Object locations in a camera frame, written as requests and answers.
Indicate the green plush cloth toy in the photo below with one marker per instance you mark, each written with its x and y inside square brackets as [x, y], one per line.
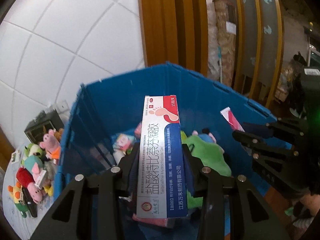
[204, 147]

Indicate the pink pig plush red dress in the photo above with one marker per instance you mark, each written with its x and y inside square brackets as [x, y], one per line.
[26, 180]

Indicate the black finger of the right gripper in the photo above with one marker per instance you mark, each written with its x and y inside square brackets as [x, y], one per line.
[285, 153]

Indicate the pink snack packet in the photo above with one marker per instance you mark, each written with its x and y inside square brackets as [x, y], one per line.
[231, 119]

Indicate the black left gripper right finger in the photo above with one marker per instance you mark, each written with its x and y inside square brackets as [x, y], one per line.
[250, 215]

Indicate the pink pig plush orange shirt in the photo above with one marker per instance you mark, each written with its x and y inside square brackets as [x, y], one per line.
[51, 145]

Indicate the yellow rubber duck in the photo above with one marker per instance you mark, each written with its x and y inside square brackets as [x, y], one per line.
[49, 189]

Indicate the white blue ointment box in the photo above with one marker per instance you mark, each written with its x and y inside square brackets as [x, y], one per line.
[161, 188]

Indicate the small snack packet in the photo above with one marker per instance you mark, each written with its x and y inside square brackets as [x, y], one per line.
[15, 157]

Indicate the blue plastic crate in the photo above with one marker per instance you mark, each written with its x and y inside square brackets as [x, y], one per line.
[106, 121]

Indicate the black decorated box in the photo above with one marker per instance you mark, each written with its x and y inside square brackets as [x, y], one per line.
[41, 124]

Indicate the grey white medicine box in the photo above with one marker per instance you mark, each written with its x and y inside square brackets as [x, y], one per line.
[41, 179]

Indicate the pink pig plush teal dress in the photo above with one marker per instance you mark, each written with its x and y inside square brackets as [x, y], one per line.
[34, 164]

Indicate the green frog plush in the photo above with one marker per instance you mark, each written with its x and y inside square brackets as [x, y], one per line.
[32, 149]

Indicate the black bag roll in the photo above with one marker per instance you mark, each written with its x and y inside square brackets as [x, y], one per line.
[29, 202]

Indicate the person hand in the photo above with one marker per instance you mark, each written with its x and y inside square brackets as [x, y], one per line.
[307, 205]

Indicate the yellow duck plush orange feet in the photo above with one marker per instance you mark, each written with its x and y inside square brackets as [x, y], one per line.
[17, 196]

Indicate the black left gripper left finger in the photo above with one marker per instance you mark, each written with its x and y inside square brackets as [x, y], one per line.
[91, 207]

